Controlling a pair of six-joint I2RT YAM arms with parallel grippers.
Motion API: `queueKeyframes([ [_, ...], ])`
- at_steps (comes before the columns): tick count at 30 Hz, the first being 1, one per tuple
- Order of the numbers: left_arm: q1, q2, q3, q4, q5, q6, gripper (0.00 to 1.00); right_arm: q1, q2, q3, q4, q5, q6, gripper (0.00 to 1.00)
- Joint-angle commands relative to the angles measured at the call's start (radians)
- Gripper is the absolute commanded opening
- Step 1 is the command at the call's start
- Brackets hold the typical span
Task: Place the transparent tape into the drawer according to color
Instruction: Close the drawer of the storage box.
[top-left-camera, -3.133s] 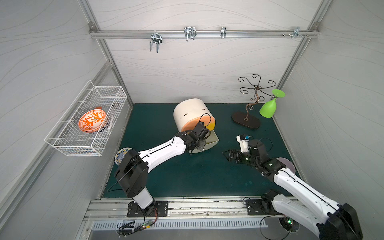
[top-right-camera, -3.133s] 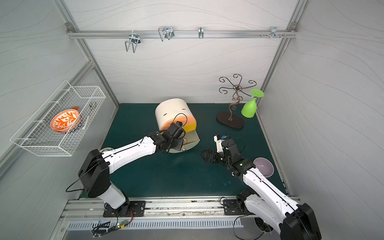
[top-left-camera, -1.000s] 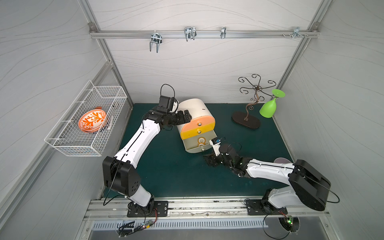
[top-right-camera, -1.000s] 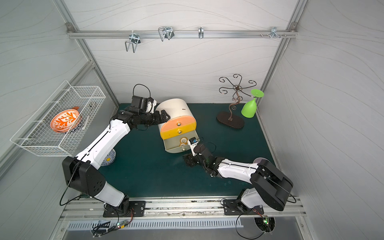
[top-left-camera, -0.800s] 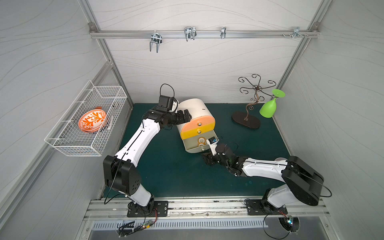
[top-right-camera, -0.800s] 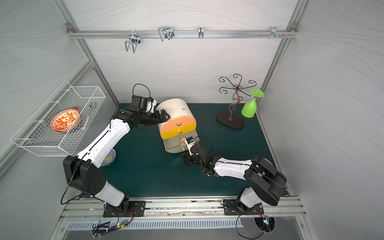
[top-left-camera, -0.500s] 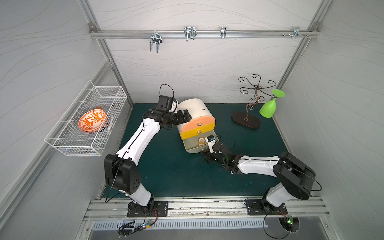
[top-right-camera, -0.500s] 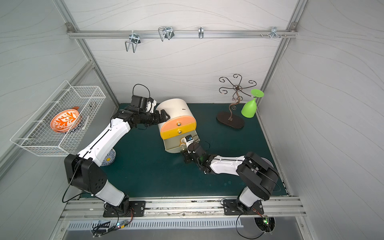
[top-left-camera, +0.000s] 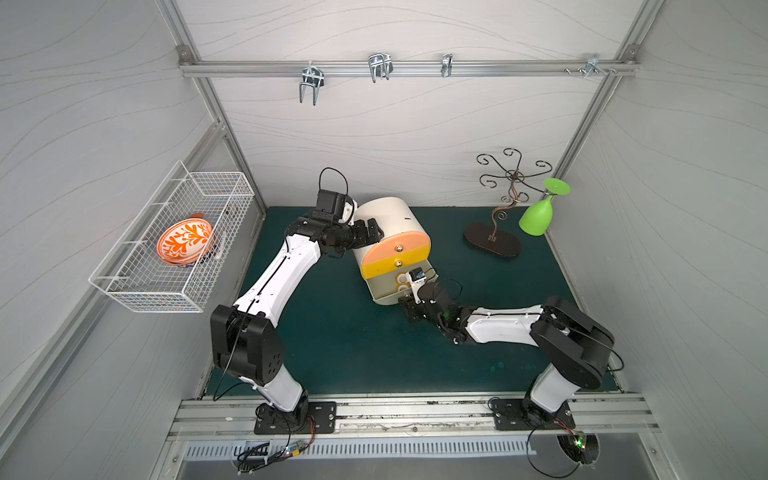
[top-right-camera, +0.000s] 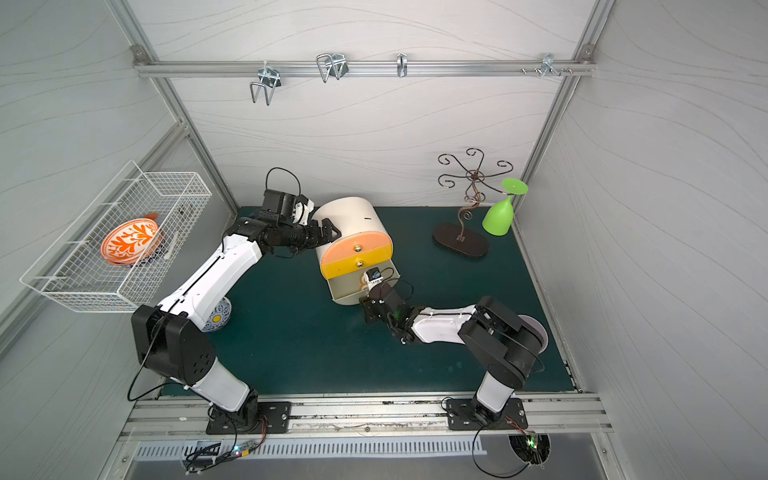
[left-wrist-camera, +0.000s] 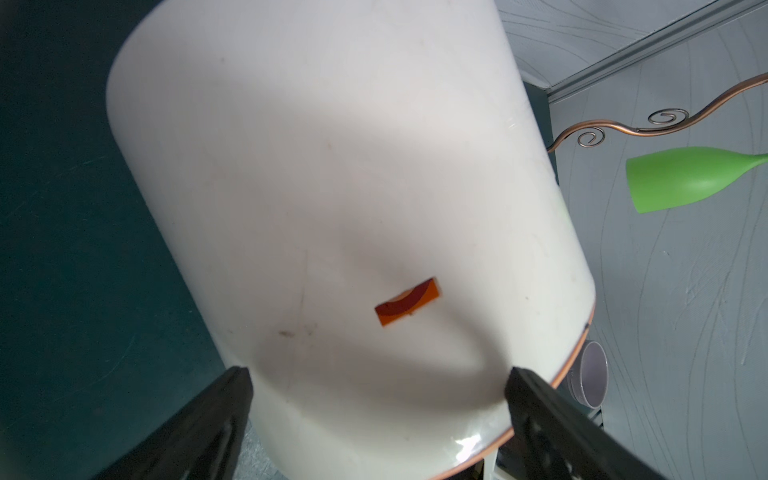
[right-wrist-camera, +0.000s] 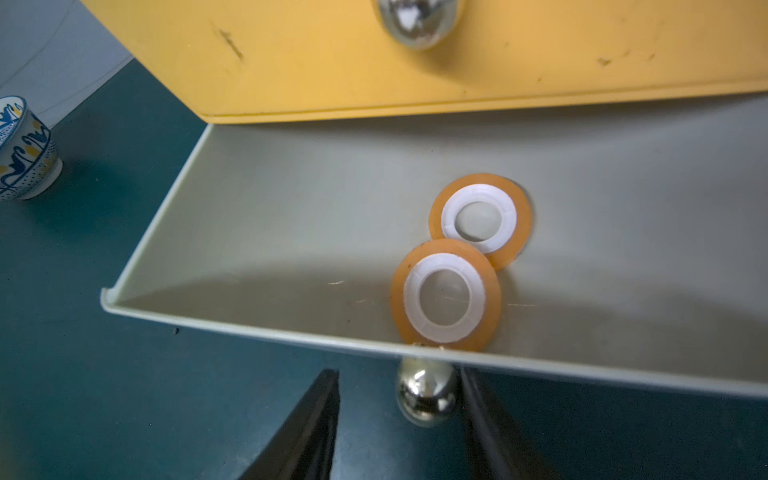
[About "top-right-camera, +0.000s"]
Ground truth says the metal hook small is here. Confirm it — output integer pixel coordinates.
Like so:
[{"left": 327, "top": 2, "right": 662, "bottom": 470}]
[{"left": 396, "top": 53, "right": 408, "bottom": 78}]

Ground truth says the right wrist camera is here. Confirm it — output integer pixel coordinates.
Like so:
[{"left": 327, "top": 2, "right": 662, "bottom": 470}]
[{"left": 361, "top": 267, "right": 384, "bottom": 291}]

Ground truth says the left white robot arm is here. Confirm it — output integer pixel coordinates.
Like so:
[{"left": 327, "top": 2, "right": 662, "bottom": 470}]
[{"left": 131, "top": 189, "right": 341, "bottom": 422}]

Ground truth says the blue patterned cup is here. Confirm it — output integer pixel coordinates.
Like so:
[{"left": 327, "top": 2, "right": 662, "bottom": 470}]
[{"left": 202, "top": 297, "right": 232, "bottom": 333}]

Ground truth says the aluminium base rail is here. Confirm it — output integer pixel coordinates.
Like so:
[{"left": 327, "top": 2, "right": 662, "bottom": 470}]
[{"left": 118, "top": 392, "right": 614, "bottom": 442}]

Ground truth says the yellow drawer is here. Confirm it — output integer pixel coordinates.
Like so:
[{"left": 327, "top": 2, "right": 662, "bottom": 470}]
[{"left": 320, "top": 247, "right": 393, "bottom": 280}]

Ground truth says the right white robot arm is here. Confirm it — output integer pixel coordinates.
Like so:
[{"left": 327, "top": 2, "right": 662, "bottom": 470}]
[{"left": 360, "top": 283, "right": 549, "bottom": 424}]

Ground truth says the cream round drawer cabinet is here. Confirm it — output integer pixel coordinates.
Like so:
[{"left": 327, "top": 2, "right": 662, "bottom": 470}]
[{"left": 312, "top": 197, "right": 390, "bottom": 265}]

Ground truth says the metal hook middle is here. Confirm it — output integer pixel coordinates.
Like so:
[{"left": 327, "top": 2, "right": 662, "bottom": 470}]
[{"left": 316, "top": 53, "right": 349, "bottom": 83}]

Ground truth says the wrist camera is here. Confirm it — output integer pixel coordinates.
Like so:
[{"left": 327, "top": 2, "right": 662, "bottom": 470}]
[
  {"left": 361, "top": 267, "right": 384, "bottom": 291},
  {"left": 293, "top": 195, "right": 315, "bottom": 226}
]

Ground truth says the brown metal cup stand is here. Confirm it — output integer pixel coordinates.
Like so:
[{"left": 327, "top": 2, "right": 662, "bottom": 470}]
[{"left": 432, "top": 147, "right": 514, "bottom": 259}]

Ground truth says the metal hook left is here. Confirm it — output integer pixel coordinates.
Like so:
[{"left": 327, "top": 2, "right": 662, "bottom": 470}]
[{"left": 249, "top": 62, "right": 282, "bottom": 106}]

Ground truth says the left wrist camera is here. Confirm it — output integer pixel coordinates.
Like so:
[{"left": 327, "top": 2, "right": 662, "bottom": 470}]
[{"left": 293, "top": 195, "right": 315, "bottom": 226}]

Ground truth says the white wire basket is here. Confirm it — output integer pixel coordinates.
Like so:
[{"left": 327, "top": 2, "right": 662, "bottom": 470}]
[{"left": 20, "top": 161, "right": 211, "bottom": 313}]

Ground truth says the green plastic goblet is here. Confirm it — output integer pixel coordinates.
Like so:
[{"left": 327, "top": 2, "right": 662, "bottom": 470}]
[{"left": 482, "top": 178, "right": 529, "bottom": 236}]

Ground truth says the metal hook right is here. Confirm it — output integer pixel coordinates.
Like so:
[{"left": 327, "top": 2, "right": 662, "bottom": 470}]
[{"left": 520, "top": 53, "right": 573, "bottom": 78}]

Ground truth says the orange patterned plate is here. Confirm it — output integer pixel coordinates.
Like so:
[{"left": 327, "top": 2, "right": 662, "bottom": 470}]
[{"left": 100, "top": 213, "right": 163, "bottom": 266}]

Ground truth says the grey bottom drawer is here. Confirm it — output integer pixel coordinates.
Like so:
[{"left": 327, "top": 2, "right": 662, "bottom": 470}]
[{"left": 327, "top": 260, "right": 400, "bottom": 306}]

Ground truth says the purple plate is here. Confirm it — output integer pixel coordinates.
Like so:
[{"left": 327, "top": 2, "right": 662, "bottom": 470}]
[{"left": 519, "top": 315, "right": 549, "bottom": 354}]

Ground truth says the aluminium top rail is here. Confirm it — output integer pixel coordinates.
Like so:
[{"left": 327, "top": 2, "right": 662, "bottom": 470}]
[{"left": 134, "top": 57, "right": 597, "bottom": 80}]

